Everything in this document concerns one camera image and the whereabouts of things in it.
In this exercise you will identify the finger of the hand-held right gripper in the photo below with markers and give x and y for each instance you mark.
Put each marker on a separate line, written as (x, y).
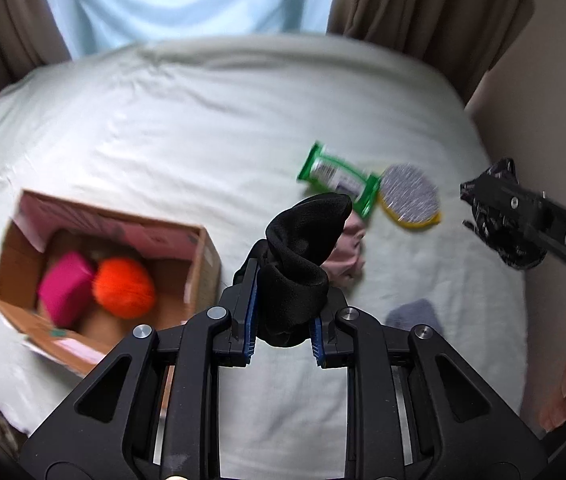
(500, 197)

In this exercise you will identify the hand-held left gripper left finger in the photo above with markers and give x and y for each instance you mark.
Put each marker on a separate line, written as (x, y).
(249, 320)

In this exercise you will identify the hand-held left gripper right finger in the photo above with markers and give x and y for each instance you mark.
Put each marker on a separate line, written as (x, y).
(317, 342)

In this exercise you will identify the black patterned cloth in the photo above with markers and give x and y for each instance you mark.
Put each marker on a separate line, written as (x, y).
(508, 247)

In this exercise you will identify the black sock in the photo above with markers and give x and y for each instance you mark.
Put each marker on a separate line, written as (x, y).
(298, 280)

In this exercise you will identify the round glitter yellow sponge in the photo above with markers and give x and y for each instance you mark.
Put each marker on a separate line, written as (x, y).
(409, 195)

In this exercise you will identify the pink cloth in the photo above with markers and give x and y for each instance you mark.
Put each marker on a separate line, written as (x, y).
(345, 255)

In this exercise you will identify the grey sock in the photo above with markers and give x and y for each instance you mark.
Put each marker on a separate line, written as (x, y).
(415, 317)

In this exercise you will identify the cardboard box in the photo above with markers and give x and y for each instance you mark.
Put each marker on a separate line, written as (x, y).
(113, 240)

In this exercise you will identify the green snack packet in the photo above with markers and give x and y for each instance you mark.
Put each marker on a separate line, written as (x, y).
(338, 175)

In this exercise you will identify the orange fluffy pompom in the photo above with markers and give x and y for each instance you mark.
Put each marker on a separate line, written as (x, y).
(124, 287)

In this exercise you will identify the pink sponge block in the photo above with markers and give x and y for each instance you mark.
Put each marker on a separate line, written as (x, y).
(65, 287)

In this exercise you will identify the pale green bed sheet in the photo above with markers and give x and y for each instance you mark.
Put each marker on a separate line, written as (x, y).
(188, 135)

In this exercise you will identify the light blue cloth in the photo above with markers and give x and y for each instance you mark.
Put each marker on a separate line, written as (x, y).
(188, 0)

